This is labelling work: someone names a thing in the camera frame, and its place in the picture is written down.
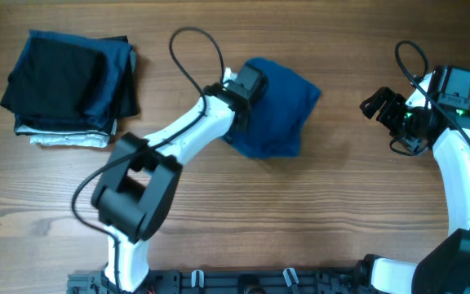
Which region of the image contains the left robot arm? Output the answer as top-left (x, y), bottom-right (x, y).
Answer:
top-left (91, 65), bottom-right (268, 293)

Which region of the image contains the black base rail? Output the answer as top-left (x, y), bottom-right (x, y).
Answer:
top-left (66, 267), bottom-right (383, 294)

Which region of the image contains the dark blue folded garment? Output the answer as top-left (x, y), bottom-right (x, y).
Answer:
top-left (14, 30), bottom-right (140, 135)

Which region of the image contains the white folded garment at bottom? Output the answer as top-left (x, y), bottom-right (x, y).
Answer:
top-left (14, 119), bottom-right (118, 148)

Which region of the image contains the black folded garment on top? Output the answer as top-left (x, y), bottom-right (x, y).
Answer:
top-left (0, 38), bottom-right (105, 120)

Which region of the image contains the blue polo shirt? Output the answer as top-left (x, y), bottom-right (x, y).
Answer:
top-left (224, 57), bottom-right (321, 159)

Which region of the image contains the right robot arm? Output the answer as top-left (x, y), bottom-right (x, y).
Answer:
top-left (360, 66), bottom-right (470, 293)

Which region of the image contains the black folded garment underneath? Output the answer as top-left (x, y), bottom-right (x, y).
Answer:
top-left (91, 36), bottom-right (139, 125)

